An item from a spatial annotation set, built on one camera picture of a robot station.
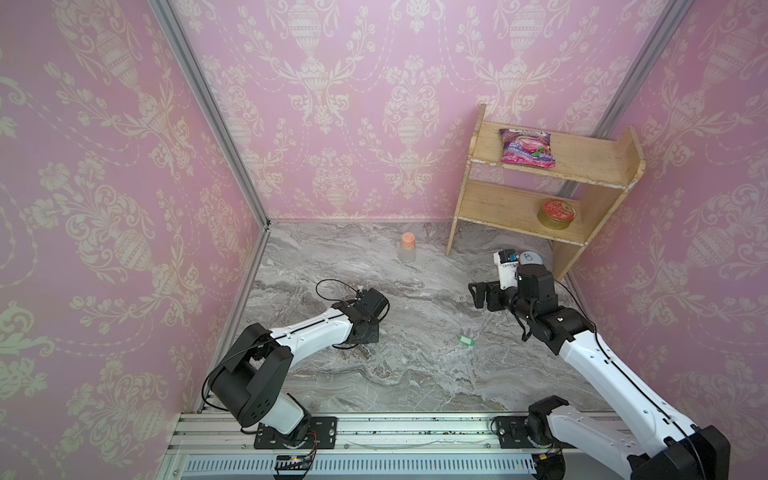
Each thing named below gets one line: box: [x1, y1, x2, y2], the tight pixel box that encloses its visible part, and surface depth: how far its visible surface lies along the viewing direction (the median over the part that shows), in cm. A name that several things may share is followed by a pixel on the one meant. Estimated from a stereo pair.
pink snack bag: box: [499, 128, 557, 169], surface depth 76 cm
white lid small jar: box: [519, 251, 543, 265], surface depth 105 cm
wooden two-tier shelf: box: [446, 104, 646, 281], surface depth 82 cm
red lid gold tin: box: [537, 199, 576, 230], surface depth 91 cm
